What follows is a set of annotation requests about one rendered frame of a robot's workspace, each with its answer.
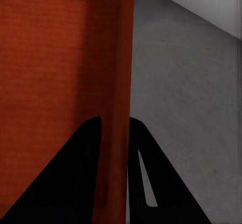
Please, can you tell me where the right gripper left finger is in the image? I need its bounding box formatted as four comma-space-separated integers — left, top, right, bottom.
0, 116, 102, 224

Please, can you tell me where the storage box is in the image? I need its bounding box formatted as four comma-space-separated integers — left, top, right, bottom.
0, 0, 134, 224

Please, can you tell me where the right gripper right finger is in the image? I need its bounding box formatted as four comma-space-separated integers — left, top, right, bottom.
128, 117, 211, 224

